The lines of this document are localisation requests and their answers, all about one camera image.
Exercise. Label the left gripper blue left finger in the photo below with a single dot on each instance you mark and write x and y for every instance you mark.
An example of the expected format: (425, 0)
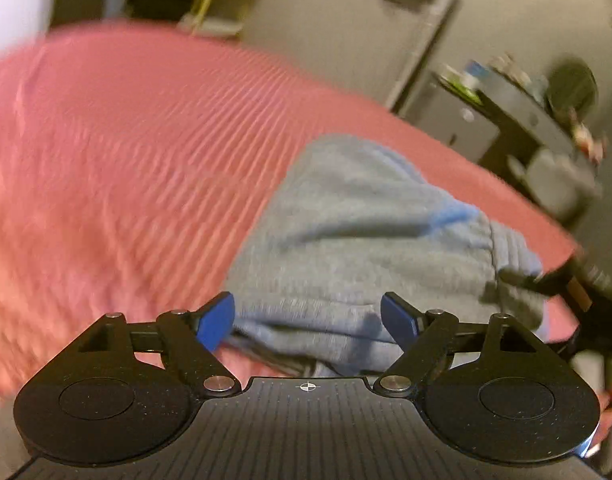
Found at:
(209, 324)

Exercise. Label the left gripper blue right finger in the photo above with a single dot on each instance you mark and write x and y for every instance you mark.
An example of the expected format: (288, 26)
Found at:
(406, 325)

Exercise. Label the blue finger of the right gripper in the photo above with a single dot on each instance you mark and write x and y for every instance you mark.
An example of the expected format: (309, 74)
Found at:
(546, 284)

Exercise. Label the grey vanity dresser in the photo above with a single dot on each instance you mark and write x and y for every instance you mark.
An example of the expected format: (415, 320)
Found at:
(500, 123)

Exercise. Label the pink ribbed bedspread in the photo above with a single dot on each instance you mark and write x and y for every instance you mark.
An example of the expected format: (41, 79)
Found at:
(134, 161)

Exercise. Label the round black mirror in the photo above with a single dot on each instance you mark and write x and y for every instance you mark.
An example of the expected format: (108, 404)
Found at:
(572, 87)

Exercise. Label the blue and white box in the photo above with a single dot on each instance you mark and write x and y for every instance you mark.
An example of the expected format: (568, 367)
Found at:
(473, 74)

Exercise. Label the yellow side table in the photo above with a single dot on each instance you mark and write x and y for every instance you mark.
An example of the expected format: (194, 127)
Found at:
(221, 19)

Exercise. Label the black bag on floor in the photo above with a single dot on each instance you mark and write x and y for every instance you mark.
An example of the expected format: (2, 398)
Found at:
(156, 10)

